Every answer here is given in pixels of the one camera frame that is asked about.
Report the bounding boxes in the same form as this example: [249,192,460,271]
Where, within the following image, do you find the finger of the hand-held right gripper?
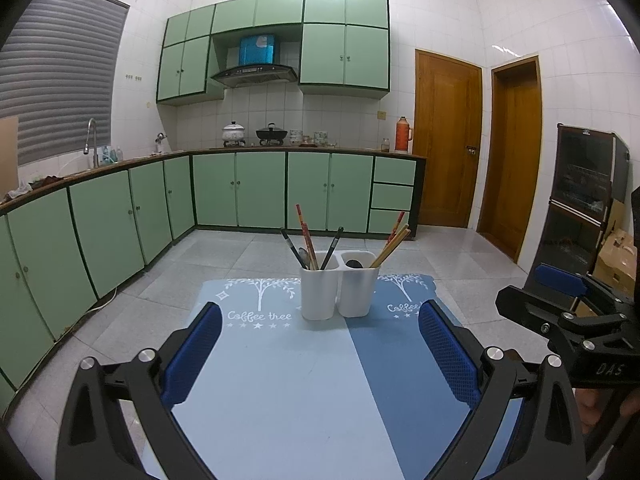
[532,262,626,311]
[495,285,636,348]

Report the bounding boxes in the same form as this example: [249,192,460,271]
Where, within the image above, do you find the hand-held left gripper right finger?
[417,299,588,480]

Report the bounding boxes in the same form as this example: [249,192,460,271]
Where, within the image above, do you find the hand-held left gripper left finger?
[52,301,223,480]

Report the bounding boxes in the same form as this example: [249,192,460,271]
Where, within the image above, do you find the white two-compartment utensil holder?
[299,249,381,322]

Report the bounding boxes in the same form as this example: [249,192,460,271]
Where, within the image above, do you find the person's right hand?
[574,387,640,433]

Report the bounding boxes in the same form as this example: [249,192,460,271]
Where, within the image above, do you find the cardboard box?
[594,199,640,292]

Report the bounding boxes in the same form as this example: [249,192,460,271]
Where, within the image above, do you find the black glass-front cabinet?
[527,122,631,281]

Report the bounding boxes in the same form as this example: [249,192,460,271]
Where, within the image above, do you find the blue tree print mat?
[145,272,531,480]

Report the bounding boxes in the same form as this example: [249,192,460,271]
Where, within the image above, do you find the recessed wooden door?
[476,56,543,264]

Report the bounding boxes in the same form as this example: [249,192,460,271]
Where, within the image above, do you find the closed wooden door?
[413,48,484,231]

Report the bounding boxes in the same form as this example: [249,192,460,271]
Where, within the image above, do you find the green lower kitchen cabinets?
[0,149,427,411]

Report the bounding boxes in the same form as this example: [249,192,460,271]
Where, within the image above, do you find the green kitchen cabinets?
[0,149,427,411]
[156,0,391,107]

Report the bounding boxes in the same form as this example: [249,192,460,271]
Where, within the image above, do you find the orange thermos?
[395,116,415,153]

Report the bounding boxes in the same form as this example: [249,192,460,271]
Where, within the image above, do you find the black wok with lid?
[255,122,290,143]

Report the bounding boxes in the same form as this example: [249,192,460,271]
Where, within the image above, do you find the crumpled cloth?
[2,175,63,201]

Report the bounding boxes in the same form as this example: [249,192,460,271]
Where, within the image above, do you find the steel sink faucet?
[83,118,100,167]

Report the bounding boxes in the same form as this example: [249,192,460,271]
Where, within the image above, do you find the cardboard sheet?
[0,116,19,203]

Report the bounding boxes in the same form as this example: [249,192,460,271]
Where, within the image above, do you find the range hood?
[210,63,297,88]

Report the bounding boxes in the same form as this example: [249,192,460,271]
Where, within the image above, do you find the green upper kitchen cabinets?
[156,0,391,107]

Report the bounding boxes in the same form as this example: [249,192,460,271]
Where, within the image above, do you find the grey window blind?
[0,0,131,167]

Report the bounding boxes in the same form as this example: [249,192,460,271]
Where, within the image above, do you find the blue wrapped hood chimney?
[238,34,277,67]

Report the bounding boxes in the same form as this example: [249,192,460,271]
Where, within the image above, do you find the white floor cable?
[87,287,121,313]

